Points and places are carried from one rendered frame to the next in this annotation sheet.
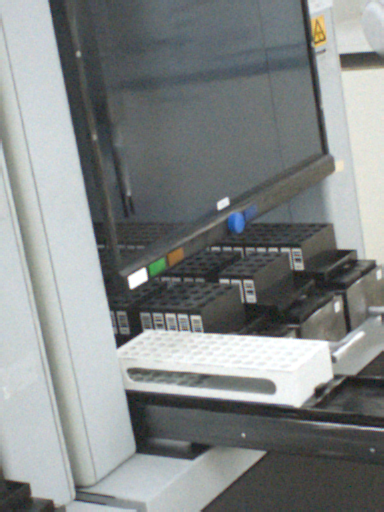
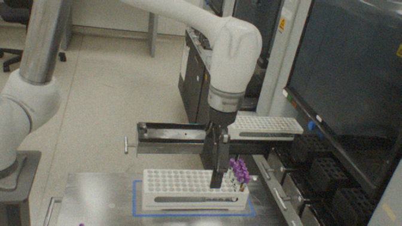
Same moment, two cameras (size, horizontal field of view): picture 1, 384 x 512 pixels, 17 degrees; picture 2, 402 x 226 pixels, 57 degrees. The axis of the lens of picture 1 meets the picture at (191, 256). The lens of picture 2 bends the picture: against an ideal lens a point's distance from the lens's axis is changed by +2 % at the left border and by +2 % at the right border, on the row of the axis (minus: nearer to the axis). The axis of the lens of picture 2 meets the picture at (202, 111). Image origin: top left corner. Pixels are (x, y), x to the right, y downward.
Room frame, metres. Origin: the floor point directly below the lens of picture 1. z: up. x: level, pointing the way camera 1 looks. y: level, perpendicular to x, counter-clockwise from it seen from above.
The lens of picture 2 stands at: (2.24, -1.18, 1.55)
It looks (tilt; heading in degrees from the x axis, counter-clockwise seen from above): 28 degrees down; 128
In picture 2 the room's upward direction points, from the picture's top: 10 degrees clockwise
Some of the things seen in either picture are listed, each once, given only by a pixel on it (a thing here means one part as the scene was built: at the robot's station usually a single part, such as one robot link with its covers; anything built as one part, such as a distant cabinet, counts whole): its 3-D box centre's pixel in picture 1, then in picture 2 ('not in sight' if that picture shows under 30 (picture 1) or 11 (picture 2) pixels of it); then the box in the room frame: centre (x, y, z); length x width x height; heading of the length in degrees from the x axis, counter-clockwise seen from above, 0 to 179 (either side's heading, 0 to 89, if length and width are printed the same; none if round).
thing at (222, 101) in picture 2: not in sight; (225, 96); (1.77, -0.49, 1.16); 0.09 x 0.09 x 0.06
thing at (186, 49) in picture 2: not in sight; (183, 60); (0.25, 1.02, 0.43); 0.27 x 0.02 x 0.36; 144
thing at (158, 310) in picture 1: (180, 313); (318, 149); (1.88, 0.03, 0.85); 0.12 x 0.02 x 0.06; 144
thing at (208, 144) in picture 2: not in sight; (207, 147); (1.72, -0.44, 0.95); 0.03 x 0.01 x 0.07; 52
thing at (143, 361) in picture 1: (218, 370); (263, 129); (1.66, -0.01, 0.83); 0.30 x 0.10 x 0.06; 54
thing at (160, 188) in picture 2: not in sight; (194, 189); (1.75, -0.51, 0.85); 0.30 x 0.10 x 0.06; 52
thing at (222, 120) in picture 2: not in sight; (220, 121); (1.77, -0.49, 1.09); 0.08 x 0.07 x 0.09; 142
